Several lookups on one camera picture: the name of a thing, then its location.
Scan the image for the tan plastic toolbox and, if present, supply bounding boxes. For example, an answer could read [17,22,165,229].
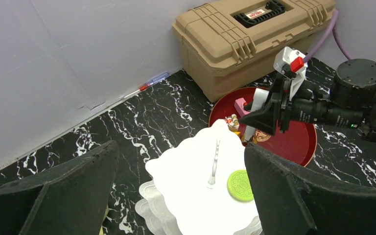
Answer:
[172,0,335,102]

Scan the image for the green round cookie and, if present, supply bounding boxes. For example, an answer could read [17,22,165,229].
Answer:
[227,169,254,202]

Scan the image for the white three-tier cake stand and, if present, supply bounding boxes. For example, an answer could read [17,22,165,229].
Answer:
[135,119,262,235]

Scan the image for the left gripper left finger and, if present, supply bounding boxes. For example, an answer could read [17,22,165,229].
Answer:
[0,141,119,235]

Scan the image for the blue and red pen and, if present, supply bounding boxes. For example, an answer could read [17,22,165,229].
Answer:
[124,72,170,99]

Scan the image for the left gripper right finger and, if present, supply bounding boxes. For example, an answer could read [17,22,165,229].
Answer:
[244,143,376,235]

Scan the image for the triangular sandwich cake slice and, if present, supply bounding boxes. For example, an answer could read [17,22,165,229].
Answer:
[224,114,240,132]

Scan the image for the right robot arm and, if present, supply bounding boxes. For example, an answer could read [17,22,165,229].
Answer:
[239,58,376,143]

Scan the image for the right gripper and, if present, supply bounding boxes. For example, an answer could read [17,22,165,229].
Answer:
[239,79,365,136]

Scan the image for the brown round cookie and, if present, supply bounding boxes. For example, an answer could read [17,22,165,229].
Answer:
[252,130,271,143]

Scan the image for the red round tray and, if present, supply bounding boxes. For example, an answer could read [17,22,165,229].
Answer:
[209,87,317,166]

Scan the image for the silver metal tongs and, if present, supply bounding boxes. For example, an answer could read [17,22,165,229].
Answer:
[243,88,269,142]

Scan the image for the pink cake block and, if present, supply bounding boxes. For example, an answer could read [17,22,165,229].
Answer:
[234,98,250,118]

